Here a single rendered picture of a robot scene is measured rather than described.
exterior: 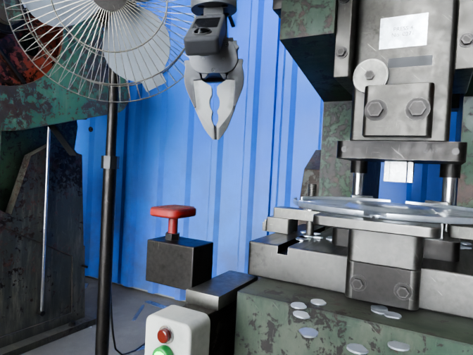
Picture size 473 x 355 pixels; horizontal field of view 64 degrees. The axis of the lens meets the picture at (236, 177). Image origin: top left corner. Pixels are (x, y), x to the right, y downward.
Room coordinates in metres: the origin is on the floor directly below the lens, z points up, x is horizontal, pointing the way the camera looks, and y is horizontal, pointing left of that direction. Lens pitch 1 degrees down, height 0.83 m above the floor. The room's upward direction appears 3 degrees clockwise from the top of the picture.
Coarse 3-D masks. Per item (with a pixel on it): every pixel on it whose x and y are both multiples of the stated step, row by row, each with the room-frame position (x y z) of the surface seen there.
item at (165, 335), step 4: (160, 328) 0.50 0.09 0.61; (164, 328) 0.49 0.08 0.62; (168, 328) 0.49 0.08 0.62; (160, 332) 0.49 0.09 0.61; (164, 332) 0.48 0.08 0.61; (168, 332) 0.49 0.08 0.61; (172, 332) 0.49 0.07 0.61; (160, 336) 0.49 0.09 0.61; (164, 336) 0.48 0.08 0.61; (168, 336) 0.48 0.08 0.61; (172, 336) 0.49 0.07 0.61; (160, 340) 0.49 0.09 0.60; (164, 340) 0.48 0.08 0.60; (168, 340) 0.48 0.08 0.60; (172, 340) 0.49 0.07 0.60
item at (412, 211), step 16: (320, 208) 0.50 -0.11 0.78; (336, 208) 0.48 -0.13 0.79; (352, 208) 0.54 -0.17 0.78; (368, 208) 0.53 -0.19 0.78; (384, 208) 0.52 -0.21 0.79; (400, 208) 0.52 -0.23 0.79; (416, 208) 0.53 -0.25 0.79; (432, 208) 0.62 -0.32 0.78; (448, 208) 0.64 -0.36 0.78; (464, 208) 0.61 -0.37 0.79; (464, 224) 0.44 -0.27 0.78
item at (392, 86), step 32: (384, 0) 0.63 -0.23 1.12; (416, 0) 0.61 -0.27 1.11; (448, 0) 0.58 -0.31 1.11; (384, 32) 0.63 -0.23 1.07; (416, 32) 0.60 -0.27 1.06; (448, 32) 0.58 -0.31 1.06; (384, 64) 0.62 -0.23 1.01; (416, 64) 0.60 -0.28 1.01; (448, 64) 0.58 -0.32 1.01; (384, 96) 0.60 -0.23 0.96; (416, 96) 0.57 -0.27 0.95; (448, 96) 0.58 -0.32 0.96; (352, 128) 0.65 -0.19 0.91; (384, 128) 0.59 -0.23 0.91; (416, 128) 0.57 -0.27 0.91; (448, 128) 0.58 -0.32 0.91
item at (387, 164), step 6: (384, 162) 0.68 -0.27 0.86; (390, 162) 0.67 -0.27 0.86; (396, 162) 0.67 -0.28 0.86; (402, 162) 0.66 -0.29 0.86; (408, 162) 0.67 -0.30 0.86; (384, 168) 0.68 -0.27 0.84; (390, 168) 0.67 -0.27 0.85; (396, 168) 0.67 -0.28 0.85; (402, 168) 0.66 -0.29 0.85; (408, 168) 0.67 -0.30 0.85; (384, 174) 0.68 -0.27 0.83; (390, 174) 0.67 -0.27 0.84; (396, 174) 0.67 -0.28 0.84; (402, 174) 0.66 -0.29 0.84; (408, 174) 0.67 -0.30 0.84; (384, 180) 0.68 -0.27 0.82; (390, 180) 0.67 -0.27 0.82; (396, 180) 0.67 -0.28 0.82; (402, 180) 0.66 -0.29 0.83; (408, 180) 0.66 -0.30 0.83
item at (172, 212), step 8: (152, 208) 0.62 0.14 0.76; (160, 208) 0.61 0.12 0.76; (168, 208) 0.61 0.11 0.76; (176, 208) 0.62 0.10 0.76; (184, 208) 0.63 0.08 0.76; (192, 208) 0.64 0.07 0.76; (160, 216) 0.61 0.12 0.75; (168, 216) 0.60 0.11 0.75; (176, 216) 0.60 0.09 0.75; (184, 216) 0.62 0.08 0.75; (168, 224) 0.64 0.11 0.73; (176, 224) 0.64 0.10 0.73; (168, 232) 0.64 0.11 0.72; (176, 232) 0.64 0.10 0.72
